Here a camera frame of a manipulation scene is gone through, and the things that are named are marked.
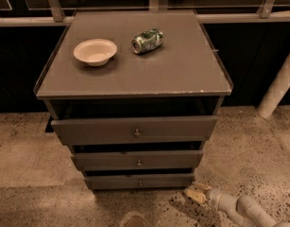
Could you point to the metal railing frame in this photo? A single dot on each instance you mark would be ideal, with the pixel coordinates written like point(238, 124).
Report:
point(63, 12)

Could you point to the grey top drawer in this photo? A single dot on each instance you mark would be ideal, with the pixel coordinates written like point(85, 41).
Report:
point(133, 130)

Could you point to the grey drawer cabinet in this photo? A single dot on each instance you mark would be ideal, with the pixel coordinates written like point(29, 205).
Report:
point(182, 77)

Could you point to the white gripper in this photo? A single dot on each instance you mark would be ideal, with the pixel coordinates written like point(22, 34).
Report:
point(214, 197)

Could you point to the grey middle drawer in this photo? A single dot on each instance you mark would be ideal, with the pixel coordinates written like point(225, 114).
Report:
point(130, 160)

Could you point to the grey bottom drawer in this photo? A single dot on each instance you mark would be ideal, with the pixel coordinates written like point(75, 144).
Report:
point(139, 181)

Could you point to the grey drawer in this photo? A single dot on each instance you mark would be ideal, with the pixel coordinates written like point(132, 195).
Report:
point(130, 160)
point(139, 181)
point(133, 130)

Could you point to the white diagonal post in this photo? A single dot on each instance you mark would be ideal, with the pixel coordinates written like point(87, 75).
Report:
point(276, 91)

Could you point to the crushed green soda can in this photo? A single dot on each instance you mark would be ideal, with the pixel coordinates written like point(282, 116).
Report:
point(147, 41)

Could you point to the white paper bowl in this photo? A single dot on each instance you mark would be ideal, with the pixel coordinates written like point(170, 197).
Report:
point(95, 52)

